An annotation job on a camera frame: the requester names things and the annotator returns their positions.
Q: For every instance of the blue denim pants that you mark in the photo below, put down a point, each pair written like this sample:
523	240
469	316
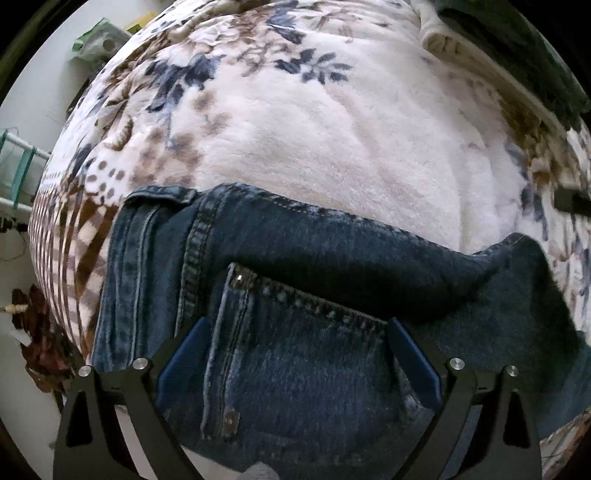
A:
295	295

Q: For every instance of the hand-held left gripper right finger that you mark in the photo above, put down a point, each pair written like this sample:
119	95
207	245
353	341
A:
414	354

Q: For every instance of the green plastic bag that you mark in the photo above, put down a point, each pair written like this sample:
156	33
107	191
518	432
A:
97	40

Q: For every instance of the cream folded cloth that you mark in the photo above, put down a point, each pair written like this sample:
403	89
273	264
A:
443	32

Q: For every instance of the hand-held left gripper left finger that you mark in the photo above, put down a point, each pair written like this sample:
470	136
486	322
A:
181	351

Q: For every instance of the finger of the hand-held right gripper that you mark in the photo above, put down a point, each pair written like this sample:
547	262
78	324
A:
572	201

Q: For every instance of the floral fleece blanket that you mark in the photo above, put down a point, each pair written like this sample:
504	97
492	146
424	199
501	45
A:
323	120

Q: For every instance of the dark red patterned cloth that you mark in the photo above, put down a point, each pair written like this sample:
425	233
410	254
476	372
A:
41	341

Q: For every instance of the dark green cloth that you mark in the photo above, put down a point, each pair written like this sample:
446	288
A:
517	50

